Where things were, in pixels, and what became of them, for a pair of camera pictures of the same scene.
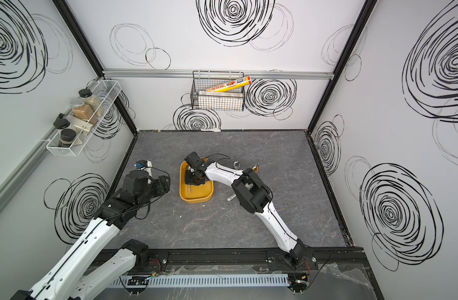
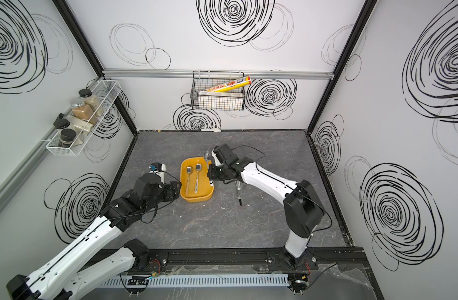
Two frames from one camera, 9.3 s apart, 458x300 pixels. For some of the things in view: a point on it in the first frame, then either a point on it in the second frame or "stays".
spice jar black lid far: x=85 y=92 stays
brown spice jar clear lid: x=82 y=110 stays
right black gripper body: x=192 y=177 -> x=219 y=173
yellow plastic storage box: x=191 y=194 stays
